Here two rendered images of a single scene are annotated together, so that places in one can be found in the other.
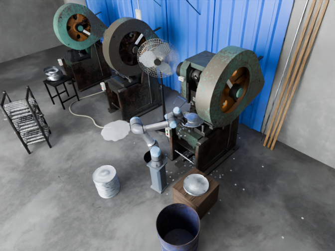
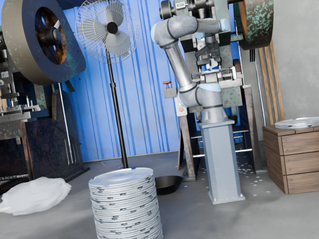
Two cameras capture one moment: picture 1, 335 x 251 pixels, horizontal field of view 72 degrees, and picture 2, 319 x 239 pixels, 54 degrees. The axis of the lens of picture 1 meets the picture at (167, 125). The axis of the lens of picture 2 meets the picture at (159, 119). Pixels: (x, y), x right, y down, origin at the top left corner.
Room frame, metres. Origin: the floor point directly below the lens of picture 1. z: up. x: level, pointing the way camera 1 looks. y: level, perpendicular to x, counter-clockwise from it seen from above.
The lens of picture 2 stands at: (0.73, 1.57, 0.61)
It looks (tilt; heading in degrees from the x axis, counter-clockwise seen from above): 3 degrees down; 320
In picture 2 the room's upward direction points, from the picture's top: 9 degrees counter-clockwise
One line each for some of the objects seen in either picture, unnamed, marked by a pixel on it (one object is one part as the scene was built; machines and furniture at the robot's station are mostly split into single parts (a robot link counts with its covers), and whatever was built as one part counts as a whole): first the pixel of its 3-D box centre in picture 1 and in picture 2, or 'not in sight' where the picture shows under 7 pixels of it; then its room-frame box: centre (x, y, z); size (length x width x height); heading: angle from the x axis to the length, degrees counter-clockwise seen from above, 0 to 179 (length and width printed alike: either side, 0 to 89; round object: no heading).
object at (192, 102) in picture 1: (197, 99); (205, 41); (2.36, -0.38, 1.04); 0.17 x 0.15 x 0.30; 130
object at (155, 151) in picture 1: (155, 153); (210, 94); (1.93, 0.16, 0.62); 0.13 x 0.12 x 0.14; 10
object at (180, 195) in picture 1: (195, 193); (304, 152); (1.63, -0.28, 0.18); 0.40 x 0.38 x 0.35; 133
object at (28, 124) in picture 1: (28, 121); not in sight; (2.97, 2.17, 0.47); 0.46 x 0.43 x 0.95; 110
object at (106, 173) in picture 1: (104, 174); (121, 176); (1.93, 0.84, 0.31); 0.29 x 0.29 x 0.01
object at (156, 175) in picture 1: (158, 175); (220, 160); (1.92, 0.16, 0.23); 0.19 x 0.19 x 0.45; 51
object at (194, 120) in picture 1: (192, 119); (210, 72); (2.30, -0.32, 0.78); 0.29 x 0.29 x 0.01
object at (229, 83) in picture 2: (198, 122); (212, 86); (2.39, -0.41, 0.68); 0.45 x 0.30 x 0.06; 40
